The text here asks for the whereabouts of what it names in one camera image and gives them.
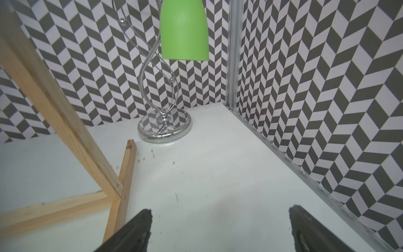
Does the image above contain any wooden clothes rack frame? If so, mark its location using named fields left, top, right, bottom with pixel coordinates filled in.
left=0, top=6, right=137, bottom=245

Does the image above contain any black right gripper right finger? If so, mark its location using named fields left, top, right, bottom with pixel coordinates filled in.
left=289, top=205, right=353, bottom=252

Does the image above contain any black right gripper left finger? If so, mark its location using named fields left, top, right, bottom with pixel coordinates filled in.
left=95, top=209, right=152, bottom=252

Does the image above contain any metal wire glass stand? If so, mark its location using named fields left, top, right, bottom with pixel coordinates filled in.
left=111, top=1, right=193, bottom=143

